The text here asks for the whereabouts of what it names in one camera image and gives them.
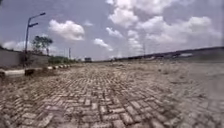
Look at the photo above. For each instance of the dark billboard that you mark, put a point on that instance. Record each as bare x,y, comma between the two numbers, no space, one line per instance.
87,60

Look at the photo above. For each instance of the grey brick paved road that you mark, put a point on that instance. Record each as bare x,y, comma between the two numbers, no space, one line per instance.
110,96

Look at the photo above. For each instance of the green bushes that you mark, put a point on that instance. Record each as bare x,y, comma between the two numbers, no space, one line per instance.
58,60

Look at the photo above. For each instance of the tree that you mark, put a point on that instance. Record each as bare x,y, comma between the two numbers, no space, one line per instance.
41,43

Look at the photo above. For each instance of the tall street lamp pole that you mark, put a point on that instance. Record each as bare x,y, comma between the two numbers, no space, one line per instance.
26,43

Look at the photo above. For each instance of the raised road embankment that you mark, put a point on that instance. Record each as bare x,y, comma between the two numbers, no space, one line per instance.
200,53

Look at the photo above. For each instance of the black and white kerb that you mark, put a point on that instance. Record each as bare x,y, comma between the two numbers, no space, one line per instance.
13,72

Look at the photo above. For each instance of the grey wall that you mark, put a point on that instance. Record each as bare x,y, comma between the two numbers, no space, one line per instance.
10,58

